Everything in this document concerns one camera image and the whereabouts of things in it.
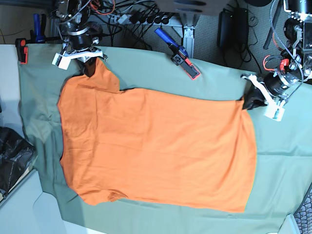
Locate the blue clamp on table edge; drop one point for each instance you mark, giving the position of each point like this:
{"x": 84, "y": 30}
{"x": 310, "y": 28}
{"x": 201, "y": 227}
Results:
{"x": 180, "y": 56}

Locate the black power strip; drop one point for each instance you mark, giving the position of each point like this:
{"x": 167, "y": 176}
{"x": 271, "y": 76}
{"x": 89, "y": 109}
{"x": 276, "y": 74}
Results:
{"x": 132, "y": 19}

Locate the aluminium frame post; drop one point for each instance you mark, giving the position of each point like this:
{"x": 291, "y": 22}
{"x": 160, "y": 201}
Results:
{"x": 189, "y": 23}

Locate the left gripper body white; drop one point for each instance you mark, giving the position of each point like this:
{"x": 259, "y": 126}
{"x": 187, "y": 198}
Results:
{"x": 275, "y": 104}

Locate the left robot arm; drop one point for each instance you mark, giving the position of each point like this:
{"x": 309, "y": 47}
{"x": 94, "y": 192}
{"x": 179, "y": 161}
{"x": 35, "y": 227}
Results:
{"x": 291, "y": 32}

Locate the black power adapter brick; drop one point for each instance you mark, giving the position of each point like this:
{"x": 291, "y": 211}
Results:
{"x": 225, "y": 29}

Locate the black plastic bag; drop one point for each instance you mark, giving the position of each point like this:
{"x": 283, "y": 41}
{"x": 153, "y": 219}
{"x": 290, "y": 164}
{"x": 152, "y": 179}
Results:
{"x": 15, "y": 156}

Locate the blue and red corner clamp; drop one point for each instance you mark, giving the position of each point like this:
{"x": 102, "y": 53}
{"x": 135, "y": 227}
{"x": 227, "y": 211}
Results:
{"x": 36, "y": 36}

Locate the green table cloth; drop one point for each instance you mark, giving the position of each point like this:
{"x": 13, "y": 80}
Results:
{"x": 284, "y": 160}

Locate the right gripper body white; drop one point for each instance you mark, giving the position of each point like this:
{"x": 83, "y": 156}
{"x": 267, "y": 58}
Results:
{"x": 62, "y": 60}

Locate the orange T-shirt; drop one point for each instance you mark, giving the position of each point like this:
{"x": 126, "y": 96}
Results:
{"x": 156, "y": 147}

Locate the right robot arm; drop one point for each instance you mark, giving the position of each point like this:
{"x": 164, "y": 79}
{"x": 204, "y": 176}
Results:
{"x": 79, "y": 35}

